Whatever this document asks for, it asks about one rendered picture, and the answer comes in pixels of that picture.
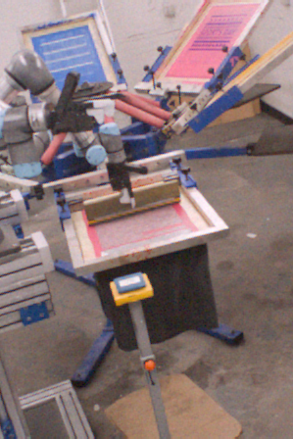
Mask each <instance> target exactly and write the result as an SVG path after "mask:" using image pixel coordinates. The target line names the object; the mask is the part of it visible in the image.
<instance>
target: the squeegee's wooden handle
mask: <svg viewBox="0 0 293 439"><path fill-rule="evenodd" d="M132 192H133V197H134V202H135V205H134V207H137V206H141V205H145V204H149V203H153V202H157V201H161V200H165V199H169V198H172V197H174V199H177V198H180V192H179V187H178V182H177V180H173V181H169V182H165V183H161V184H156V185H152V186H149V187H145V188H141V189H137V190H133V191H132ZM122 196H123V194H119V195H115V196H111V197H107V198H103V199H99V200H95V201H91V202H87V203H83V207H84V211H85V215H86V219H87V221H90V220H94V218H95V217H100V216H104V215H107V214H111V213H115V212H118V211H122V210H126V209H130V208H132V206H131V203H121V201H120V198H121V197H122Z"/></svg>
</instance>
